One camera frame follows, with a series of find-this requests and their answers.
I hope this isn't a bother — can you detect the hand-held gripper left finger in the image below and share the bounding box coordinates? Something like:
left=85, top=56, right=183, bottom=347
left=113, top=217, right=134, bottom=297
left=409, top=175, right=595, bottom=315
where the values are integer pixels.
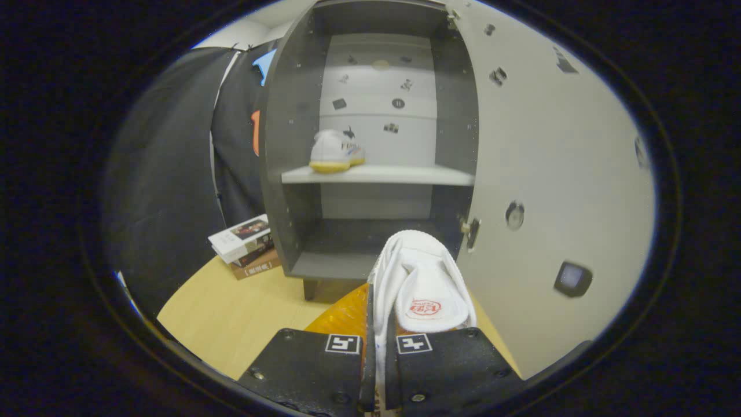
left=237, top=283, right=376, bottom=414

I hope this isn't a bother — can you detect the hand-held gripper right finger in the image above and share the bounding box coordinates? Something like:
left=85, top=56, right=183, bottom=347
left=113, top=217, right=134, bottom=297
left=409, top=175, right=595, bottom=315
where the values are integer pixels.
left=384, top=328, right=526, bottom=411

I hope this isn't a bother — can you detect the white shoe with red logo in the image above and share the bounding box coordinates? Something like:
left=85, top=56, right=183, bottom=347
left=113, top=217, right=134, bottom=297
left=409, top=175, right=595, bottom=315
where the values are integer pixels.
left=370, top=230, right=477, bottom=417

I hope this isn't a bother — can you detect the light grey shoe cabinet door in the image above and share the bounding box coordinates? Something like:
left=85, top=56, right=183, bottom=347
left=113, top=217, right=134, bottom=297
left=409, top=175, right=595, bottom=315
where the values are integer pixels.
left=446, top=0, right=658, bottom=380

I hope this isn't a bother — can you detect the white shoe with yellow sole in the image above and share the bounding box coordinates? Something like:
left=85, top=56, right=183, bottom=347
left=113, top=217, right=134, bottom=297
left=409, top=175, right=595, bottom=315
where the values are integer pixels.
left=309, top=129, right=366, bottom=174

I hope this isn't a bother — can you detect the dark grey shoe cabinet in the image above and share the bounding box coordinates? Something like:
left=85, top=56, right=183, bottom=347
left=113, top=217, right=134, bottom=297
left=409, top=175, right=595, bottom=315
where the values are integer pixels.
left=258, top=0, right=481, bottom=303

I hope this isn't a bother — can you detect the brown book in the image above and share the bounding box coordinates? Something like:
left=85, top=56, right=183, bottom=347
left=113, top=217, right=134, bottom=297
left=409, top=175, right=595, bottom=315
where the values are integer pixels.
left=230, top=255, right=283, bottom=281

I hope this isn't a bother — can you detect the white book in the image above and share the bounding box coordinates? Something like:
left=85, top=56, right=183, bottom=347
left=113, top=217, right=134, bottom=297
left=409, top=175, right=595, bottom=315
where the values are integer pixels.
left=207, top=214, right=273, bottom=264

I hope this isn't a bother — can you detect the black backdrop cloth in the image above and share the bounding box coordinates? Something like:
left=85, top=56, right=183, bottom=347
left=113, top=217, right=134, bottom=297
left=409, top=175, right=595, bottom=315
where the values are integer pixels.
left=103, top=43, right=284, bottom=320

